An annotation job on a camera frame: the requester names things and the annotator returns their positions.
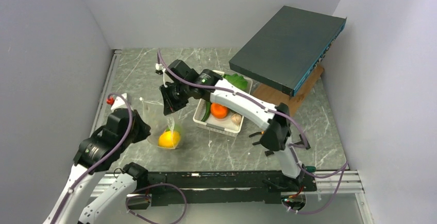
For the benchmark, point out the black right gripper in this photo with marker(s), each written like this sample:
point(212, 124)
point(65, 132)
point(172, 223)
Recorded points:
point(169, 106)

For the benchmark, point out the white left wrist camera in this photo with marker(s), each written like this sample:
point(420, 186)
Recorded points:
point(117, 102)

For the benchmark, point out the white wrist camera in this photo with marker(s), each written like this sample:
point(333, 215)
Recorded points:
point(117, 102)
point(159, 69)

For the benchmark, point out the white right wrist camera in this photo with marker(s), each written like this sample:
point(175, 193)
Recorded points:
point(159, 69)

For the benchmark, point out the dark green cucumber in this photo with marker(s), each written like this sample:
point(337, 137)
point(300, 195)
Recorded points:
point(207, 111)

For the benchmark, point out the white perforated plastic basket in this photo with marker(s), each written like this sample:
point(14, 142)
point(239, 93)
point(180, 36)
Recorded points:
point(223, 126)

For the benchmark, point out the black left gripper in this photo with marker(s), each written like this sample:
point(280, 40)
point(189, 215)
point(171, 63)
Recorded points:
point(144, 128)

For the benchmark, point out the yellow lemon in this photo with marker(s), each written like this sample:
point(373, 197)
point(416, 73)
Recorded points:
point(169, 139)

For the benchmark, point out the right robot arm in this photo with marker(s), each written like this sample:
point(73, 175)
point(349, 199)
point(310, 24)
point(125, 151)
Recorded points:
point(213, 87)

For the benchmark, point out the small garlic bulb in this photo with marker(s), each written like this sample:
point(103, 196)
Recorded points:
point(236, 119)

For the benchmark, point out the dark network switch box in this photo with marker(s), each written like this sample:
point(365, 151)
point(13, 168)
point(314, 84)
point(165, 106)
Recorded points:
point(286, 50)

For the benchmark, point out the black hammer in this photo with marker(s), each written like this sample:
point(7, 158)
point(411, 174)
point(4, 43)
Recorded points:
point(268, 153)

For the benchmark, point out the green white cabbage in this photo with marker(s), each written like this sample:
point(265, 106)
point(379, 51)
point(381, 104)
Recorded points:
point(237, 80)

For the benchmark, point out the green handled screwdriver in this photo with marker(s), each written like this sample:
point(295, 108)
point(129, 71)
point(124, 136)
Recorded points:
point(310, 169)

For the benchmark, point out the polka dot zip top bag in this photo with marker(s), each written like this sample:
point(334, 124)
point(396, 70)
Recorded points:
point(152, 114)

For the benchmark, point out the wooden cutting board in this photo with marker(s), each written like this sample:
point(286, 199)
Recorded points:
point(271, 95)

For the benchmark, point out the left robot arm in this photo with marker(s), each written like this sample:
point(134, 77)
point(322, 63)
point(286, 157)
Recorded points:
point(93, 159)

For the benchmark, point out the orange handled pliers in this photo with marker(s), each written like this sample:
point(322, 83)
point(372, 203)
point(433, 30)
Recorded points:
point(259, 133)

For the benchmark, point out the orange tangerine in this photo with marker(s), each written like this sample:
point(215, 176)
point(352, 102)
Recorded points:
point(218, 111)

